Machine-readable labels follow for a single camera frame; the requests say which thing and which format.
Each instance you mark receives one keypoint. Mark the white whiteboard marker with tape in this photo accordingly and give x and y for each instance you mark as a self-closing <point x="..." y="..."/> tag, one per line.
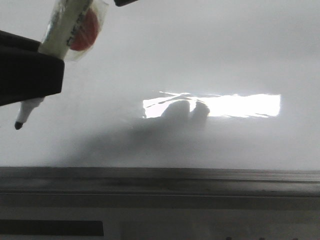
<point x="73" y="29"/>

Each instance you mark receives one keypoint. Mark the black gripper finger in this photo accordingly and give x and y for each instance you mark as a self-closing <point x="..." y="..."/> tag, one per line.
<point x="24" y="72"/>
<point x="121" y="3"/>

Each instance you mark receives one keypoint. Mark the white whiteboard with aluminium frame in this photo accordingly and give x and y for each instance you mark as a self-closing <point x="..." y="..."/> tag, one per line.
<point x="180" y="104"/>

